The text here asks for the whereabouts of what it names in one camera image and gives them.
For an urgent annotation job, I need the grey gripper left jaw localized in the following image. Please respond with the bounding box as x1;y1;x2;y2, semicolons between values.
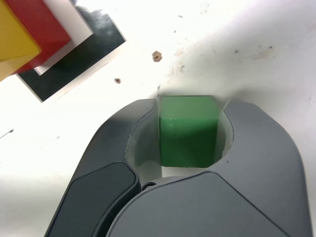
44;98;163;237

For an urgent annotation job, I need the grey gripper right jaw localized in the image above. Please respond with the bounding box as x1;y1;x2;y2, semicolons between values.
106;99;311;237

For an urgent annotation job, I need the green cube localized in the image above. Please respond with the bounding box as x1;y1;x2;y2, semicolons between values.
159;95;220;168

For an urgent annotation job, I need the red cube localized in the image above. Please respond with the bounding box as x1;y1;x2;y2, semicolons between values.
4;0;73;75

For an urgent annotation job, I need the yellow cube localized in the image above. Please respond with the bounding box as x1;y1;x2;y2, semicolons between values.
0;3;42;82

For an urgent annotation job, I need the black tape square outline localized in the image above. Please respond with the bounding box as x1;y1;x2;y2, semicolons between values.
16;4;128;103

